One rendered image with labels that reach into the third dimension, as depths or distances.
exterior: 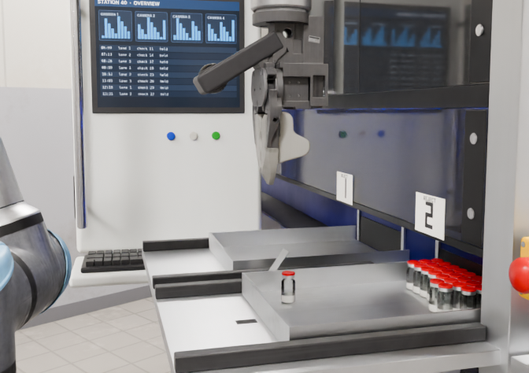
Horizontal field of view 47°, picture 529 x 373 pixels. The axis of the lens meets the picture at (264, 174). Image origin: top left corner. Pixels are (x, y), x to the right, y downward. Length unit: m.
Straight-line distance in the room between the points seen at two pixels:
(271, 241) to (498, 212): 0.66
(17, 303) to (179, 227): 0.95
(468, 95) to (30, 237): 0.61
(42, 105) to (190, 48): 1.97
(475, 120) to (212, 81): 0.35
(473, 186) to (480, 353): 0.21
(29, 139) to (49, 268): 2.66
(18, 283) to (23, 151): 2.72
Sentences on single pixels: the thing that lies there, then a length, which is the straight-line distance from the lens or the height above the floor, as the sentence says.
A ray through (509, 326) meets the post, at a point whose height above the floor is 0.92.
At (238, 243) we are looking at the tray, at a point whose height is 0.89.
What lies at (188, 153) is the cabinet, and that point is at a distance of 1.65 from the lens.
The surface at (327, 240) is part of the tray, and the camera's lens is 1.40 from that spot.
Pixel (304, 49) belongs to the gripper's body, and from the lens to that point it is 0.77.
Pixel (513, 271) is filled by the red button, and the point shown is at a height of 1.00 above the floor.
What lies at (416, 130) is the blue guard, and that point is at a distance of 0.98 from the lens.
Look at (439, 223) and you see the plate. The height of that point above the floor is 1.01.
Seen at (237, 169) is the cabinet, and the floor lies 1.02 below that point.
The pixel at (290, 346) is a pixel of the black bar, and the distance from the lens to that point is 0.75.
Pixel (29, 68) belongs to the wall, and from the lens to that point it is 3.52.
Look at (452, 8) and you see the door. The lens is 0.93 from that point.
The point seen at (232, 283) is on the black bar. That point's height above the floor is 0.90.
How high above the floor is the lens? 1.18
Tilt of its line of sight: 6 degrees down
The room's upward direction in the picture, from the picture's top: straight up
